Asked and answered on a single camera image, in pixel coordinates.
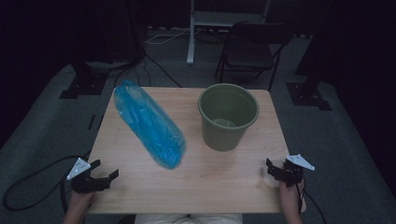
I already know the black floor cable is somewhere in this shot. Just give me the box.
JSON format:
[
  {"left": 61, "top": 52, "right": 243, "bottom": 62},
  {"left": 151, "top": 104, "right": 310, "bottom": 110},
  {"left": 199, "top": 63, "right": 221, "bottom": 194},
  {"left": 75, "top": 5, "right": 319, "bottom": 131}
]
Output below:
[{"left": 113, "top": 52, "right": 183, "bottom": 89}]

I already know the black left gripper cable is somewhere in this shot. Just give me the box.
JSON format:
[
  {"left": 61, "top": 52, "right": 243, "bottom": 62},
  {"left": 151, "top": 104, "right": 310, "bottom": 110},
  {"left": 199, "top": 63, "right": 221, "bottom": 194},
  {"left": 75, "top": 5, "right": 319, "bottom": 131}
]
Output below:
[{"left": 2, "top": 150, "right": 92, "bottom": 213}]

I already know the blue plastic bag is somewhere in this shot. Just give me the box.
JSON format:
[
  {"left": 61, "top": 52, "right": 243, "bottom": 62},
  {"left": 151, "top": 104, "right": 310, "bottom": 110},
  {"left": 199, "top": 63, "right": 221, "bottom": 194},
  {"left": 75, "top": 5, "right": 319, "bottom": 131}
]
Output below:
[{"left": 113, "top": 78, "right": 187, "bottom": 171}]

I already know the white floor cable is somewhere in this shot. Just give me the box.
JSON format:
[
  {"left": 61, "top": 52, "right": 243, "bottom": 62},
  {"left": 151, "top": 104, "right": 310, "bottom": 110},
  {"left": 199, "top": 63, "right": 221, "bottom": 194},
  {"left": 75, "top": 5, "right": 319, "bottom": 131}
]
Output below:
[{"left": 144, "top": 27, "right": 191, "bottom": 46}]

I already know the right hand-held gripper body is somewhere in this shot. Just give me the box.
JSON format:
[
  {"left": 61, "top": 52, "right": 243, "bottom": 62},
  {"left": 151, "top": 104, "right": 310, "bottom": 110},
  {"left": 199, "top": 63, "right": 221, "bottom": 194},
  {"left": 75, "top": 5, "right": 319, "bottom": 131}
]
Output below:
[{"left": 280, "top": 153, "right": 316, "bottom": 189}]

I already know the black folding chair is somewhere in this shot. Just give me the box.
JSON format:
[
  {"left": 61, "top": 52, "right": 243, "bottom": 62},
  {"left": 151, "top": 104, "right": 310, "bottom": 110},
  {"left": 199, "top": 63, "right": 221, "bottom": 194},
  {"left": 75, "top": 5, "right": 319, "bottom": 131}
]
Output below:
[{"left": 214, "top": 21, "right": 294, "bottom": 91}]

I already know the white metal stand frame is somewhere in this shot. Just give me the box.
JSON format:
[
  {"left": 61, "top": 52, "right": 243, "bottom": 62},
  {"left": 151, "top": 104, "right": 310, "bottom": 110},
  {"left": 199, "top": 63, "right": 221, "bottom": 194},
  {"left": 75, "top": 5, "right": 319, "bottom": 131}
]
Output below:
[{"left": 186, "top": 0, "right": 273, "bottom": 65}]

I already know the green plastic bin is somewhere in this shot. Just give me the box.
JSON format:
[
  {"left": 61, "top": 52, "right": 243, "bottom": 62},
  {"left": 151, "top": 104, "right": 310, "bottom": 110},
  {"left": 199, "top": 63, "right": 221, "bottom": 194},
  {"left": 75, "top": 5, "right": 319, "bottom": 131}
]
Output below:
[{"left": 197, "top": 83, "right": 261, "bottom": 152}]

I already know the black stand base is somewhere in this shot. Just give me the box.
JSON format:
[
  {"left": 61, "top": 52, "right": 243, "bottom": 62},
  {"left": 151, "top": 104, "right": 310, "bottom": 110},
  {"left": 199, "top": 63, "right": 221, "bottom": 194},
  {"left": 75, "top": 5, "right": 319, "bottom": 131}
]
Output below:
[
  {"left": 59, "top": 60, "right": 109, "bottom": 100},
  {"left": 285, "top": 74, "right": 332, "bottom": 112}
]

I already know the person's right hand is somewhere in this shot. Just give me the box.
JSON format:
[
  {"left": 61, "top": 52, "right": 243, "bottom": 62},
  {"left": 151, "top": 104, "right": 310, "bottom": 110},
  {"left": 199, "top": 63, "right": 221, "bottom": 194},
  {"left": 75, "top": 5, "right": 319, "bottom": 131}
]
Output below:
[{"left": 278, "top": 178, "right": 307, "bottom": 217}]

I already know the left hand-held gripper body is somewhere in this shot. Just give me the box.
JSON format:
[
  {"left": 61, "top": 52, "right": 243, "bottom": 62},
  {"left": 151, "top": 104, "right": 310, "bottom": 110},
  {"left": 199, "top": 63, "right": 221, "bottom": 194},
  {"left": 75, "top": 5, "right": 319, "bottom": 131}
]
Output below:
[{"left": 65, "top": 157, "right": 112, "bottom": 194}]

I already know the person's left hand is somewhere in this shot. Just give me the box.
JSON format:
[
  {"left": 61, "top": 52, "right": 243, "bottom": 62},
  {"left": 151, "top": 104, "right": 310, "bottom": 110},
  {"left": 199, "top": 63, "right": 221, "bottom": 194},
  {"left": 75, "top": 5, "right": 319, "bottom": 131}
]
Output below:
[{"left": 65, "top": 189, "right": 96, "bottom": 217}]

